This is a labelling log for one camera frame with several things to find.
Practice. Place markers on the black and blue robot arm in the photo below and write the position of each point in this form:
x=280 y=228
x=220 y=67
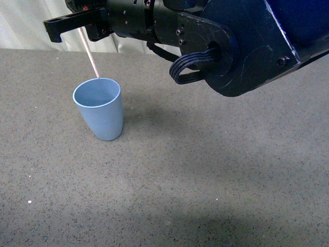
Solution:
x=235 y=46

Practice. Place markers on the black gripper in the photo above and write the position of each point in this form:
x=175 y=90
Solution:
x=151 y=21

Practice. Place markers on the pink speckled chopstick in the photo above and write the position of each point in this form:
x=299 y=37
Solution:
x=88 y=50

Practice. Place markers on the light blue cup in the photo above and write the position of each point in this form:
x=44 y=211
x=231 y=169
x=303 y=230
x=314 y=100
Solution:
x=100 y=103

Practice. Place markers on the white pleated curtain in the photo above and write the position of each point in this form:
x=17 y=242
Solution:
x=22 y=28

